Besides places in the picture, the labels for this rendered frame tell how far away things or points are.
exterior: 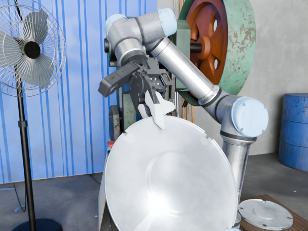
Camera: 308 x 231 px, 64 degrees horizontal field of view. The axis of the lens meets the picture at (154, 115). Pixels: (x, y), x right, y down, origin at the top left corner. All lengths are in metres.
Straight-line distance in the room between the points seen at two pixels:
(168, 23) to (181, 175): 0.41
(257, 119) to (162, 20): 0.40
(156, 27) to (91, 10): 2.14
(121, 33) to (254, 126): 0.47
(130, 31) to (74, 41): 2.10
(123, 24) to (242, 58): 0.95
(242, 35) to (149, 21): 0.88
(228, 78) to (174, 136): 1.01
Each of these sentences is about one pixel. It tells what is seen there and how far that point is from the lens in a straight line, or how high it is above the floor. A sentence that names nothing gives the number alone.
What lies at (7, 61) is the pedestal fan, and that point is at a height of 1.22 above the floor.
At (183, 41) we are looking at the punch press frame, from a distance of 1.64.
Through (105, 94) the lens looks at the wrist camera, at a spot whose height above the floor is 1.12.
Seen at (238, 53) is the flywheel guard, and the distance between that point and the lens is 1.49.
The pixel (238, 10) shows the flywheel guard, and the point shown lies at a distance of 1.56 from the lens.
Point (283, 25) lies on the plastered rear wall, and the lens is 3.85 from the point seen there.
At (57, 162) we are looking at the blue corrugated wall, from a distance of 2.93.
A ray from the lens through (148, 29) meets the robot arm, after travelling 0.70.
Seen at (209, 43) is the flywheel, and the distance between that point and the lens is 1.77.
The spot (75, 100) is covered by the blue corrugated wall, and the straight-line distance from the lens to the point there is 2.76.
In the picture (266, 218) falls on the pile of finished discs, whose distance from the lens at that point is 1.61.
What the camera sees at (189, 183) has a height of 0.95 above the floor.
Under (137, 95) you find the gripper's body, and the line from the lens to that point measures 0.58.
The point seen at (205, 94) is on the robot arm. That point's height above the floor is 1.09.
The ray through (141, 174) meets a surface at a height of 0.98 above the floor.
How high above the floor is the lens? 1.17
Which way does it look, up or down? 10 degrees down
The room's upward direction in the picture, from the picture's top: straight up
